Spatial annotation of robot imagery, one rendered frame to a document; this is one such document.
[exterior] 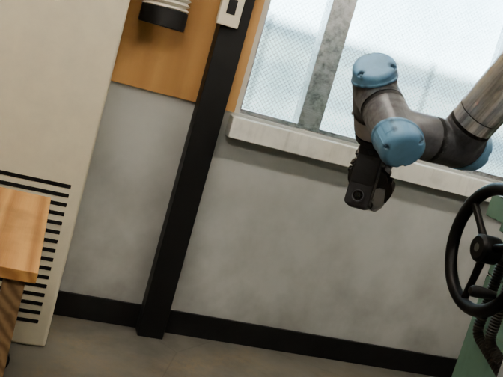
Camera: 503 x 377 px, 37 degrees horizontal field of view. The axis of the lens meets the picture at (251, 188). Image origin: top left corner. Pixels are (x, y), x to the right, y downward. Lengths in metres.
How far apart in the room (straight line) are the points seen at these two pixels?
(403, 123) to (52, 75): 1.35
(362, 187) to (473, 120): 0.24
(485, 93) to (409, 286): 1.96
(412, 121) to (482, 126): 0.11
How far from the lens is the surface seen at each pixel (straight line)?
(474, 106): 1.23
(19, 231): 1.83
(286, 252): 2.86
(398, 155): 1.19
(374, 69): 1.24
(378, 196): 1.45
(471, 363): 1.95
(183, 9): 2.46
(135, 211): 2.70
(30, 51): 2.30
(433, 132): 1.22
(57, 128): 2.32
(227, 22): 2.55
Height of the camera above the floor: 1.06
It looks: 9 degrees down
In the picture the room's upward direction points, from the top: 16 degrees clockwise
